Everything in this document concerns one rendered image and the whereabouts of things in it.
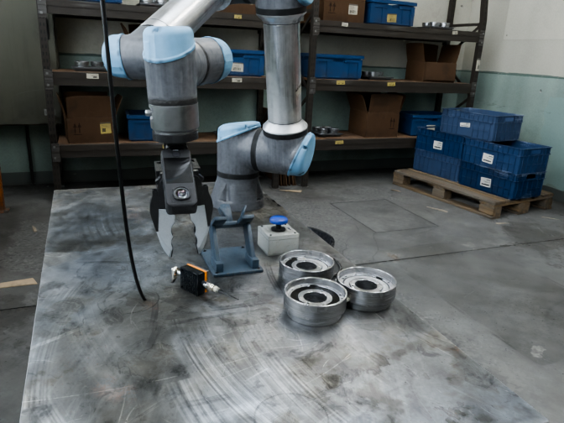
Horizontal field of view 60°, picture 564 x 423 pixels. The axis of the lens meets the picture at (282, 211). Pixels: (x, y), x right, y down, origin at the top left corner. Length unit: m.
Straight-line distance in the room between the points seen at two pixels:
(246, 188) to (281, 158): 0.14
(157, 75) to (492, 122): 3.97
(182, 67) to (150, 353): 0.41
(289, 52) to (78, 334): 0.75
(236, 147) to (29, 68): 3.34
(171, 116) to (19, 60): 3.78
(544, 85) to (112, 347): 5.01
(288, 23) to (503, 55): 4.77
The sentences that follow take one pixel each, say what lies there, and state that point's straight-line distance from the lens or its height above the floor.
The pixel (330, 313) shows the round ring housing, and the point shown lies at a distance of 0.80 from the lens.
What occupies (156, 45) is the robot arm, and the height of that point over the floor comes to 1.22.
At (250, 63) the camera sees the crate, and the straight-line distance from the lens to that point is 4.45.
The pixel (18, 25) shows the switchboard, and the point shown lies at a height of 1.31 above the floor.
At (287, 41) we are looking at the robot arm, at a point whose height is 1.24.
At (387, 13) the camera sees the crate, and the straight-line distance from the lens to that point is 5.04.
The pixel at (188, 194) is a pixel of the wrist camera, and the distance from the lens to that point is 0.73.
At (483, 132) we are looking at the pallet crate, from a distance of 4.61.
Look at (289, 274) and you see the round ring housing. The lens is 0.91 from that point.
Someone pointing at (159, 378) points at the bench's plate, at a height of 0.80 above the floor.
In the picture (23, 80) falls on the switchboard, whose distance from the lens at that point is 4.51.
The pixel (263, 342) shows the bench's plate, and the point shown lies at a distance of 0.76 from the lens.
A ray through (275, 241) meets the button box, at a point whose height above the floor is 0.83.
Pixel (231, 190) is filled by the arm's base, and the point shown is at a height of 0.85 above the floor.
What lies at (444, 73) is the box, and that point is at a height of 1.09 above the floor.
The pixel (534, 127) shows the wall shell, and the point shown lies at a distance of 5.47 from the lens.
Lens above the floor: 1.21
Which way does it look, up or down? 18 degrees down
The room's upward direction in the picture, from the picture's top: 3 degrees clockwise
